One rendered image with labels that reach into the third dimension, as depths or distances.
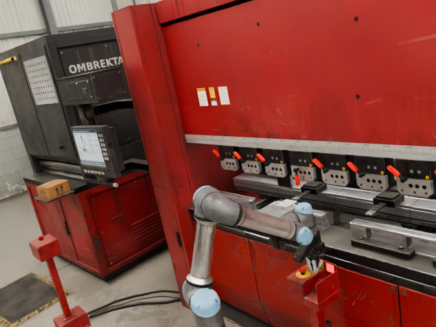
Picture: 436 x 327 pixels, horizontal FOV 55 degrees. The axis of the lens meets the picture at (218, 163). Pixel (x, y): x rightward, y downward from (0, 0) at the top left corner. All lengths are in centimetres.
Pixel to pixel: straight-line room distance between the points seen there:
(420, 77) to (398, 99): 13
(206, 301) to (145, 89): 160
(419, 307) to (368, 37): 119
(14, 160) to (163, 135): 606
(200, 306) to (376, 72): 121
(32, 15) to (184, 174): 655
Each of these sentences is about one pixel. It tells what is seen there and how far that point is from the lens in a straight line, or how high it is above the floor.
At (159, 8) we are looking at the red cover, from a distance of 293.
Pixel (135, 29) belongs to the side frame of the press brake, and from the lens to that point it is 287.
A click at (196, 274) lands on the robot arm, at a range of 185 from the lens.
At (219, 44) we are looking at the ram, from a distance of 254.
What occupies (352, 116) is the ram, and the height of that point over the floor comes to 153.
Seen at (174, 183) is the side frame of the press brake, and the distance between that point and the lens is 301.
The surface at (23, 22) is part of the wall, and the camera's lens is 902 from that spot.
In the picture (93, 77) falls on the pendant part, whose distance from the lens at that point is 285.
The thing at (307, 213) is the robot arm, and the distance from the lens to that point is 195.
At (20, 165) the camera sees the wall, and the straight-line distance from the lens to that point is 879.
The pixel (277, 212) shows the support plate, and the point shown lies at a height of 100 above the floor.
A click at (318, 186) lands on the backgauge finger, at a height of 103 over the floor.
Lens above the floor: 195
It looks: 15 degrees down
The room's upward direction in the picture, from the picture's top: 11 degrees counter-clockwise
